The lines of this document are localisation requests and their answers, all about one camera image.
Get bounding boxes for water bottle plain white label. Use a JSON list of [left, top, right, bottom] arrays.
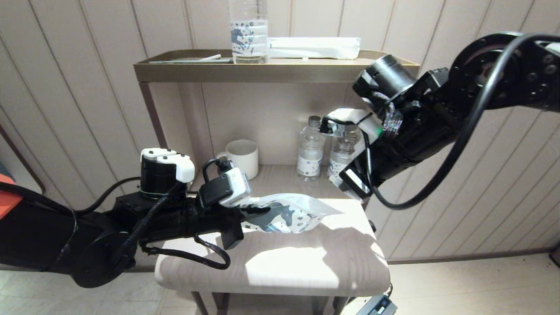
[[297, 116, 326, 181]]

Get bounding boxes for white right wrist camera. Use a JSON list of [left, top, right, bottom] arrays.
[[321, 108, 383, 165]]

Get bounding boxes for left arm smooth black cable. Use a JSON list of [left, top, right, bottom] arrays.
[[77, 176, 143, 215]]

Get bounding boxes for black labelled power adapter box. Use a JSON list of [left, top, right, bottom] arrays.
[[357, 294, 398, 315]]

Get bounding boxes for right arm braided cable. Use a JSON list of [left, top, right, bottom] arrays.
[[376, 92, 403, 136]]

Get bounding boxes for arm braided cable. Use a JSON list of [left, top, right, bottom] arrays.
[[376, 92, 403, 136], [116, 192, 231, 270]]

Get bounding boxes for white plastic wrapped packet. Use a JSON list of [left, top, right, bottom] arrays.
[[268, 37, 362, 60]]

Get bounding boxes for water bottle patterned label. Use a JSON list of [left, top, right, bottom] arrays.
[[329, 129, 364, 178]]

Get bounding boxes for white horse print zip bag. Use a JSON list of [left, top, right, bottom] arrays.
[[238, 193, 344, 234]]

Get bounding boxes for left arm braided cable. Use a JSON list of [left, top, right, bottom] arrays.
[[116, 192, 231, 270]]

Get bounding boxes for white ribbed mug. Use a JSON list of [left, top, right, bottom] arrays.
[[214, 140, 259, 181]]

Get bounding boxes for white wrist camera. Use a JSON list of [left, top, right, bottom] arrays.
[[321, 108, 383, 165], [199, 158, 251, 208]]

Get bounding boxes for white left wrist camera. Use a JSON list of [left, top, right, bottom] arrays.
[[199, 158, 251, 208]]

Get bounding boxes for orange robot panel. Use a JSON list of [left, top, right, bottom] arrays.
[[0, 174, 23, 220]]

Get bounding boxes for tall clear printed bottle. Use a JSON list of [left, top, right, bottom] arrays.
[[229, 0, 269, 64]]

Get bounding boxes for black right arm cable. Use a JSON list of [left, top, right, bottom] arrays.
[[365, 33, 560, 210]]

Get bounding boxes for beige wooden shelf table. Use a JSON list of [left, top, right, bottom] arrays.
[[133, 49, 420, 315]]

